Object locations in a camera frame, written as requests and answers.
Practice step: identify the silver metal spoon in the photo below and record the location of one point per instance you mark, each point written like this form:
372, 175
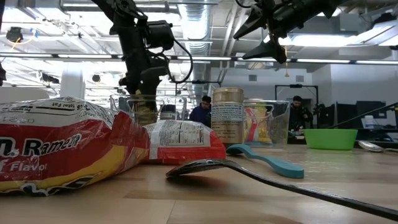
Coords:
370, 147

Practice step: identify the black-lidded spice jar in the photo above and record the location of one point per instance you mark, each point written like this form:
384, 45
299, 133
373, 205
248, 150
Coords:
146, 116

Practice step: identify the clear plastic bin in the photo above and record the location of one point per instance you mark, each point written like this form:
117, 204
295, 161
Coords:
281, 130
115, 105

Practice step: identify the white bottle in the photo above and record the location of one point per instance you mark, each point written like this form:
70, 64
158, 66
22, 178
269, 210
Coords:
369, 122

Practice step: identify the green plastic bowl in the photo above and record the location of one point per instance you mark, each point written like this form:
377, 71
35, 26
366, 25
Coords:
329, 140

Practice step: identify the black monitors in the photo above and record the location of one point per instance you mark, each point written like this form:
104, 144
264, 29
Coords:
345, 115

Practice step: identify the ceiling light strip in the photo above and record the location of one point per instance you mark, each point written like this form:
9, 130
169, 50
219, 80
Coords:
84, 56

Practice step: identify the white column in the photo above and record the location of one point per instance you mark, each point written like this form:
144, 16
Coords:
73, 84

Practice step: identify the person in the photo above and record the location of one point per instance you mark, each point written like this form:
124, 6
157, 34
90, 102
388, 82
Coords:
300, 116
201, 115

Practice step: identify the black spoon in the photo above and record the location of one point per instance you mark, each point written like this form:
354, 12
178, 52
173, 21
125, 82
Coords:
202, 163

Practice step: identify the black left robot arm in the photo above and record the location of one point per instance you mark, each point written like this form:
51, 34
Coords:
127, 40

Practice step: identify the black ceiling fixture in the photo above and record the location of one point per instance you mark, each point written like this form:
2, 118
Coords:
14, 34

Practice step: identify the black frame stand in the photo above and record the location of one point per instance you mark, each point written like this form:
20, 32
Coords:
295, 86

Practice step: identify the red ramen noodle packet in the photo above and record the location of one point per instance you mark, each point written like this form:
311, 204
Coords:
186, 137
62, 146

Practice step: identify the tan-lidded spice jar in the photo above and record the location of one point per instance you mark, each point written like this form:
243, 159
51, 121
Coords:
227, 118

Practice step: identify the teal plastic spoon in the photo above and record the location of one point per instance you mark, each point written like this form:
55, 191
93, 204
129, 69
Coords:
280, 166

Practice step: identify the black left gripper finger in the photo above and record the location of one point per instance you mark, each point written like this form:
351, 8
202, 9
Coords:
146, 96

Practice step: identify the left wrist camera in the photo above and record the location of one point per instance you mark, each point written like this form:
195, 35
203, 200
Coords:
160, 34

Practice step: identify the lime chili shrimp ramen packet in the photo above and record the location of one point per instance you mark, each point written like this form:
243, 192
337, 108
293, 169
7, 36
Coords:
256, 124

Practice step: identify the silver ventilation duct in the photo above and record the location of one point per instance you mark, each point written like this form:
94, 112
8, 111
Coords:
200, 31

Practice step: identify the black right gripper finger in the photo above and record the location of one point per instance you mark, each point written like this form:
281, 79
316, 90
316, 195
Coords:
264, 51
253, 23

